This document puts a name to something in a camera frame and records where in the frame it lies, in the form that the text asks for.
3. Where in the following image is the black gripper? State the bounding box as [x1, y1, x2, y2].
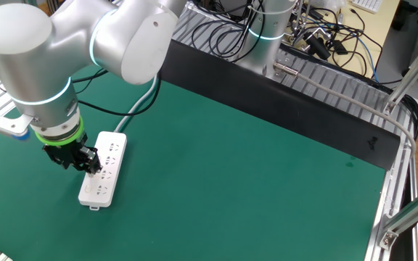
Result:
[42, 133, 104, 178]

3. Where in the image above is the white four-outlet power strip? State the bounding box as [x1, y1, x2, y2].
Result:
[78, 130, 128, 211]

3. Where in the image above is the black power adapter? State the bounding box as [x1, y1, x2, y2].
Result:
[305, 34, 332, 61]

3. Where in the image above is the green table mat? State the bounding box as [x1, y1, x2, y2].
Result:
[0, 65, 388, 261]

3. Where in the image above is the small black adapter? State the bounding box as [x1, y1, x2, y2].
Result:
[332, 39, 348, 55]

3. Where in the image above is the yellow wooden desk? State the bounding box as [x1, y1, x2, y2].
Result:
[284, 0, 401, 79]

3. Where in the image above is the white keyboard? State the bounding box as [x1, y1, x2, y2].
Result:
[352, 0, 383, 14]

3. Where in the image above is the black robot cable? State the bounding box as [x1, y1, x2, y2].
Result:
[71, 67, 163, 117]

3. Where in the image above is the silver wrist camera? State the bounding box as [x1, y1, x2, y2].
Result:
[0, 110, 34, 142]

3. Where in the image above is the grey power strip cable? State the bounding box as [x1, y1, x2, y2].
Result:
[113, 74, 159, 133]

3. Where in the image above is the black cable bundle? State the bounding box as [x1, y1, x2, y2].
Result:
[190, 0, 268, 65]

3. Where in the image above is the grey hose metal connector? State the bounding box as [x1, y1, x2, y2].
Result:
[273, 62, 417, 160]

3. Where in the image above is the aluminium frame post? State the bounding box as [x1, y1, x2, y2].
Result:
[378, 188, 418, 251]
[382, 27, 418, 116]

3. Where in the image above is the black cable loop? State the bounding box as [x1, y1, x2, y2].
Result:
[386, 92, 418, 141]

